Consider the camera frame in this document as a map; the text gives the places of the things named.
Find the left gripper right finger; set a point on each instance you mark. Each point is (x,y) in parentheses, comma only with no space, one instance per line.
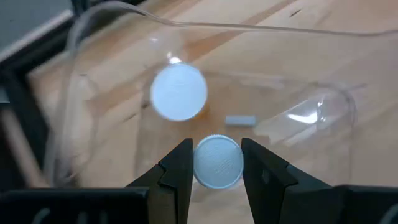
(267,193)

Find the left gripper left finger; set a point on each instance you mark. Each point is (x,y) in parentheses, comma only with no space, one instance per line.
(174,186)

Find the teal pill bottle white cap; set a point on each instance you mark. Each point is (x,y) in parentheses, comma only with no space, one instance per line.
(217,161)

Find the large orange pill bottle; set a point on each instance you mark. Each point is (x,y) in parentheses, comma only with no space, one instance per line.
(178,91)

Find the clear plastic bin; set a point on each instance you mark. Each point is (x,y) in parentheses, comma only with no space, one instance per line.
(304,118)

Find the small grey block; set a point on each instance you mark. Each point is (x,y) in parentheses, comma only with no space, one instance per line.
(241,120)

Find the black aluminium table frame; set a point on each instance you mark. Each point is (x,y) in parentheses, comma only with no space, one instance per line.
(31,57)

